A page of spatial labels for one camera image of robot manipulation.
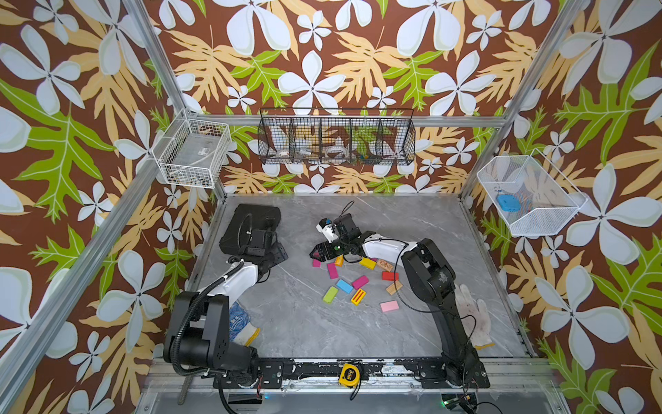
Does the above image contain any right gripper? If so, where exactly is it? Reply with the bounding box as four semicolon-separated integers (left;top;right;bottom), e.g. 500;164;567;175
308;237;350;262

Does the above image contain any blue block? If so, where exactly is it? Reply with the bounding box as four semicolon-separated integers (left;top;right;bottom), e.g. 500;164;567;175
336;279;353;294

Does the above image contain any green block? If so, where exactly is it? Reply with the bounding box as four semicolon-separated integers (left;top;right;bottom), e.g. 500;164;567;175
322;286;339;304

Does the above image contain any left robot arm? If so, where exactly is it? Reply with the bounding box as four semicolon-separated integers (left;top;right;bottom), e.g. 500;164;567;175
163;229;287;382

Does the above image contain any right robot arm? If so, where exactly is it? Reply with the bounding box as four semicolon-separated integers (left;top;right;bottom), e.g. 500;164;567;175
310;213;490;388

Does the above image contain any black plastic case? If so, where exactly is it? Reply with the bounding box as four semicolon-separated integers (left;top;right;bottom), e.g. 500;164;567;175
219;204;281;255

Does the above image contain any patterned wooden block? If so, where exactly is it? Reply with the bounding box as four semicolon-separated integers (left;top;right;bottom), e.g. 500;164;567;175
377;259;394;273

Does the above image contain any yellow red striped block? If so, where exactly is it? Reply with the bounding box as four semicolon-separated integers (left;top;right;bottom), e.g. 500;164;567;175
351;288;367;306

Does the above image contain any tan wooden block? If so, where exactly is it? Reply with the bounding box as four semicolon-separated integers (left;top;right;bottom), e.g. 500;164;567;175
386;280;403;296

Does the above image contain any blue knit glove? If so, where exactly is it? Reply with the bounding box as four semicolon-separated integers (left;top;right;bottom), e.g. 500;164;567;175
229;301;260;346

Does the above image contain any light pink block bottom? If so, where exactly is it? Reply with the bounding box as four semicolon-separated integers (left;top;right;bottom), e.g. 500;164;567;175
380;300;400;313

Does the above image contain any yellow tape measure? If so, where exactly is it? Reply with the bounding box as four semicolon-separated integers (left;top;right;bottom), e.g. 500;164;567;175
338;363;361;388

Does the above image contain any white work glove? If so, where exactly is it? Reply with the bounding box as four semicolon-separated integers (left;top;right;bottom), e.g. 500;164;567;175
455;285;495;350

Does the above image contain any grey metal clamp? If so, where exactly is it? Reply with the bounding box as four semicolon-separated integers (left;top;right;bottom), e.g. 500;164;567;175
177;376;192;405

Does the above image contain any blue object in basket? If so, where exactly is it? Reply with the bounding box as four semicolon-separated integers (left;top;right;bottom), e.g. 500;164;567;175
496;194;522;213

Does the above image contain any black wire basket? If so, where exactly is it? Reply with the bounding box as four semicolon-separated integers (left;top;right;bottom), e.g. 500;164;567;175
256;107;417;166

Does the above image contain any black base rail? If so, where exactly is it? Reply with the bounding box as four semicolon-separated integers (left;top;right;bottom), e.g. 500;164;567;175
214;356;491;390

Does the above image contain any white wire basket left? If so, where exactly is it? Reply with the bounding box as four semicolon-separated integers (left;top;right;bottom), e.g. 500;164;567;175
153;110;233;189

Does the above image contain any white wire basket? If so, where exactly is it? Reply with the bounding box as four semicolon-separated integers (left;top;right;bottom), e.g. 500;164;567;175
153;110;233;189
477;149;588;237

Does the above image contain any white wire basket right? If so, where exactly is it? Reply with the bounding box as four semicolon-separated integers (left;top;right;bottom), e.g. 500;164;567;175
477;149;588;237

